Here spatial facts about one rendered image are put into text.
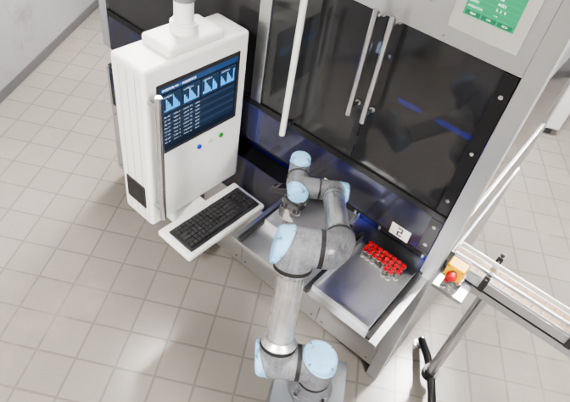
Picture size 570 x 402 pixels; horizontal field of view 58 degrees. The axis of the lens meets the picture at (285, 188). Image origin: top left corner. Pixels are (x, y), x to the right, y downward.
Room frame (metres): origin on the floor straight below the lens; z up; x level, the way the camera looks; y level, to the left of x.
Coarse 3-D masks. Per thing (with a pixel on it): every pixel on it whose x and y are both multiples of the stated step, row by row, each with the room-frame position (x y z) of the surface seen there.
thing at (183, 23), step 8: (176, 0) 1.59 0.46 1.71; (184, 0) 1.59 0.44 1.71; (192, 0) 1.61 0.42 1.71; (176, 8) 1.60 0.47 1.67; (184, 8) 1.60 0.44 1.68; (192, 8) 1.62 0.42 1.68; (176, 16) 1.60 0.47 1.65; (184, 16) 1.60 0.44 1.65; (192, 16) 1.62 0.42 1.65; (176, 24) 1.59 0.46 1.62; (184, 24) 1.60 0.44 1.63; (192, 24) 1.61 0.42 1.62; (176, 32) 1.58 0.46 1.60; (184, 32) 1.58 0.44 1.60; (192, 32) 1.60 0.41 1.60
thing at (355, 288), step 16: (352, 256) 1.35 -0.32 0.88; (336, 272) 1.25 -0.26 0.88; (352, 272) 1.27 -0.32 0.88; (368, 272) 1.28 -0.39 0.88; (320, 288) 1.16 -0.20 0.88; (336, 288) 1.18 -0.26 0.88; (352, 288) 1.19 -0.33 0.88; (368, 288) 1.21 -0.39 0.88; (384, 288) 1.22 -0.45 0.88; (400, 288) 1.23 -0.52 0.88; (336, 304) 1.09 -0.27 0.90; (352, 304) 1.12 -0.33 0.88; (368, 304) 1.13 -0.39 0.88; (384, 304) 1.15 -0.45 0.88; (352, 320) 1.05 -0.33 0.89; (368, 320) 1.07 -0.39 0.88
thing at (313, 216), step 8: (312, 200) 1.62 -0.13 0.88; (320, 200) 1.63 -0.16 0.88; (312, 208) 1.58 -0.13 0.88; (320, 208) 1.59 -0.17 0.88; (272, 216) 1.47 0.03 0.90; (296, 216) 1.51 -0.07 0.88; (304, 216) 1.52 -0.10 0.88; (312, 216) 1.53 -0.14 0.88; (320, 216) 1.54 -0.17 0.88; (352, 216) 1.57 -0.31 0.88; (264, 224) 1.43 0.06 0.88; (272, 224) 1.41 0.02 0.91; (280, 224) 1.45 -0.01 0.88; (288, 224) 1.46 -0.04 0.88; (296, 224) 1.47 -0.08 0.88; (304, 224) 1.47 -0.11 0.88; (312, 224) 1.48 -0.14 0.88; (320, 224) 1.49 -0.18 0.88
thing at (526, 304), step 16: (464, 256) 1.39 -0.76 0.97; (480, 256) 1.41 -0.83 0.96; (480, 272) 1.35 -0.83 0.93; (496, 272) 1.37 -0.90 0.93; (512, 272) 1.35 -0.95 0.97; (480, 288) 1.29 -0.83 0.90; (496, 288) 1.28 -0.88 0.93; (512, 288) 1.27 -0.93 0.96; (528, 288) 1.31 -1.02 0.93; (496, 304) 1.26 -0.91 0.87; (512, 304) 1.23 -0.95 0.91; (528, 304) 1.24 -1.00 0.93; (544, 304) 1.25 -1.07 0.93; (560, 304) 1.24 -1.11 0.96; (512, 320) 1.22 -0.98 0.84; (528, 320) 1.19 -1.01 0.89; (544, 320) 1.18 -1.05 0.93; (560, 320) 1.17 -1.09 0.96; (544, 336) 1.15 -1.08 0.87; (560, 336) 1.13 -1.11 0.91
